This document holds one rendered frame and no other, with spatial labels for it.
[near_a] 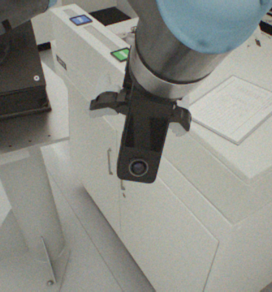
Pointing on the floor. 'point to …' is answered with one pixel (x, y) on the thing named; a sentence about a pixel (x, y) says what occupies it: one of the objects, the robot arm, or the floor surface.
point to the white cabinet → (168, 211)
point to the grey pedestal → (27, 231)
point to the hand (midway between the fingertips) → (134, 126)
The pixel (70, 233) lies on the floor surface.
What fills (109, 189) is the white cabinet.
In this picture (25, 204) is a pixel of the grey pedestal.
